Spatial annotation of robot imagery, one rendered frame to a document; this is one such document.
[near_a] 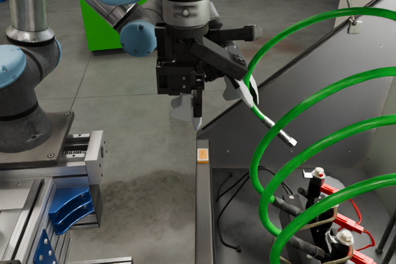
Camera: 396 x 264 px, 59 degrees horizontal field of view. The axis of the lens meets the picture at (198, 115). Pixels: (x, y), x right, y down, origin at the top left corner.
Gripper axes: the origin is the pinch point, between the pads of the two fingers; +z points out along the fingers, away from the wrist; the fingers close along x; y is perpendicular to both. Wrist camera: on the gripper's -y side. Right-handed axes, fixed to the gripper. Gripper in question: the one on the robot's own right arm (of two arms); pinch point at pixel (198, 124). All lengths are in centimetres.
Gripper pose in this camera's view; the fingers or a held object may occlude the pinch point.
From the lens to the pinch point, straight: 67.8
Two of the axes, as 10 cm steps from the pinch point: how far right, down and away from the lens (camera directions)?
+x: 0.0, 5.5, -8.4
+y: -10.0, 0.0, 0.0
